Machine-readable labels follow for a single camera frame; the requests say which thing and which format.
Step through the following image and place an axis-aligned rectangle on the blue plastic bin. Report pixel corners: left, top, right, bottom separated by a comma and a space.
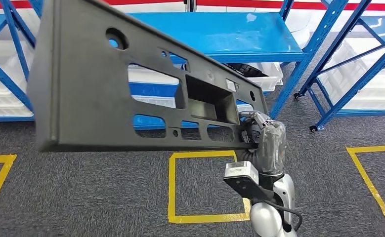
128, 81, 180, 98

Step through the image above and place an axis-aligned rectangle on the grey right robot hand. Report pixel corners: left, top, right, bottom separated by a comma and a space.
238, 111, 287, 177

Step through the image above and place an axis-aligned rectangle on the yellow floor tape square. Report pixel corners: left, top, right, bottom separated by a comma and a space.
168, 150, 252, 225
346, 145, 385, 219

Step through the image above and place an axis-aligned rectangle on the blue metal shelf rack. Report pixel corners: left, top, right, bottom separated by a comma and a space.
28, 0, 348, 130
0, 0, 38, 122
294, 0, 385, 132

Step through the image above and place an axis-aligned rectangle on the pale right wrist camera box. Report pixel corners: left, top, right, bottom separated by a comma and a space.
224, 160, 259, 186

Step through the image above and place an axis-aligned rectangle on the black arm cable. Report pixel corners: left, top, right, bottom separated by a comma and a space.
264, 199, 303, 233

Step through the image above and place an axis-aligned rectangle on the black parts pile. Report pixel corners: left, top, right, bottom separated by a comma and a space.
226, 63, 269, 78

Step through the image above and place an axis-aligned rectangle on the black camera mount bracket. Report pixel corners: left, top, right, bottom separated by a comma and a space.
223, 173, 275, 202

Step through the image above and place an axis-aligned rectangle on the white car with red stripe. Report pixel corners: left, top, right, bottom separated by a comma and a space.
0, 0, 385, 50

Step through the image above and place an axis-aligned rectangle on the black plastic panel part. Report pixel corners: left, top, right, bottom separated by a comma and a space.
27, 0, 270, 153

